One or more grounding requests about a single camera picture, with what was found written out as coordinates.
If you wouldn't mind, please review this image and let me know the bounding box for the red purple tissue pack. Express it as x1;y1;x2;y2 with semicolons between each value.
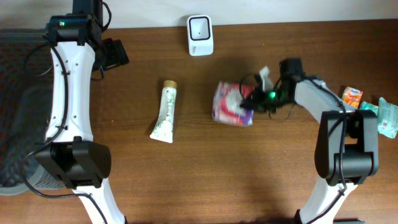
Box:
212;82;254;126

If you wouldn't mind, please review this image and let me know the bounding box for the orange small tissue pack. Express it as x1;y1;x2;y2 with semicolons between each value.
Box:
341;86;363;108

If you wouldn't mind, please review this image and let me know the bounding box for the teal small tissue pack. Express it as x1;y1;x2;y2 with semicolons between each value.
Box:
359;101;379;115

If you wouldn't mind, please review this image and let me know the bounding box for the white bamboo print tube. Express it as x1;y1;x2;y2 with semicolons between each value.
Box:
150;80;177;143

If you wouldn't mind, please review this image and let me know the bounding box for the mint green wipes pack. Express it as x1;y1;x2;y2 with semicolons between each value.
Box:
377;97;397;139

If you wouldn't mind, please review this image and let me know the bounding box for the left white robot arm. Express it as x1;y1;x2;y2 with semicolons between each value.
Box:
32;1;129;223

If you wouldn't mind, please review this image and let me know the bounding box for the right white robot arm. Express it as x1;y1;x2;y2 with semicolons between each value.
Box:
241;58;379;223

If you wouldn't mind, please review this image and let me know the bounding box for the white barcode scanner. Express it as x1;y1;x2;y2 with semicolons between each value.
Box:
187;15;214;57

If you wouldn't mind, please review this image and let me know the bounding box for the grey plastic mesh basket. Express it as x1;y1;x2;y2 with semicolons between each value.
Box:
1;29;64;196

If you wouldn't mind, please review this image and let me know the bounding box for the right black cable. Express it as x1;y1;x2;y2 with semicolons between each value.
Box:
238;73;349;224

